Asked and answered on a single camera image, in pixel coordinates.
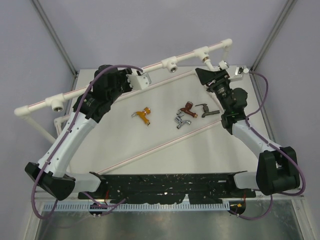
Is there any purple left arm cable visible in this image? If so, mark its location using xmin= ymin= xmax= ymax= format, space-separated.
xmin=30 ymin=64 xmax=145 ymax=220

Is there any chrome silver faucet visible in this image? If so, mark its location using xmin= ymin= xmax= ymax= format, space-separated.
xmin=174 ymin=115 xmax=192 ymax=130

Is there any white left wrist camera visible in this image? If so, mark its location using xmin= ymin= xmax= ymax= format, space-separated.
xmin=126 ymin=73 xmax=152 ymax=91

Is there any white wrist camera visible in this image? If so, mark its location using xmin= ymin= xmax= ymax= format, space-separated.
xmin=126 ymin=73 xmax=152 ymax=91
xmin=227 ymin=65 xmax=250 ymax=82

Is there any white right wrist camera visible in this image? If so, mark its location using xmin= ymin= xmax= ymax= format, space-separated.
xmin=227 ymin=65 xmax=250 ymax=82

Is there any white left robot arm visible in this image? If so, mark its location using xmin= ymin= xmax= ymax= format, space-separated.
xmin=24 ymin=65 xmax=134 ymax=201

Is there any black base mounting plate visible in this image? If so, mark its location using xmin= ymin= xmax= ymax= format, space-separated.
xmin=89 ymin=173 xmax=256 ymax=205

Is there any white pipe frame rack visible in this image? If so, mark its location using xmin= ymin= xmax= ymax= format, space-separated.
xmin=14 ymin=38 xmax=233 ymax=178

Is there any red brown faucet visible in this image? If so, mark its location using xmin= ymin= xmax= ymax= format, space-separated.
xmin=176 ymin=101 xmax=198 ymax=118

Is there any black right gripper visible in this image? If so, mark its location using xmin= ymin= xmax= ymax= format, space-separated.
xmin=195 ymin=68 xmax=232 ymax=113

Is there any white chrome knob faucet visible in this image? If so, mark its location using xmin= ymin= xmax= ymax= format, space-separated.
xmin=202 ymin=57 xmax=229 ymax=72

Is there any white slotted cable duct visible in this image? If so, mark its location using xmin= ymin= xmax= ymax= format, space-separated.
xmin=55 ymin=201 xmax=230 ymax=213

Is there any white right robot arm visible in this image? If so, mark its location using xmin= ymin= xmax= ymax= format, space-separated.
xmin=195 ymin=68 xmax=301 ymax=197

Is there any orange faucet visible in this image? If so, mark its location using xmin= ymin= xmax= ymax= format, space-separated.
xmin=131 ymin=107 xmax=151 ymax=126

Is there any dark grey lever faucet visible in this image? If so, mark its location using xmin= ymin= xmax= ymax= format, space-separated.
xmin=195 ymin=103 xmax=220 ymax=118

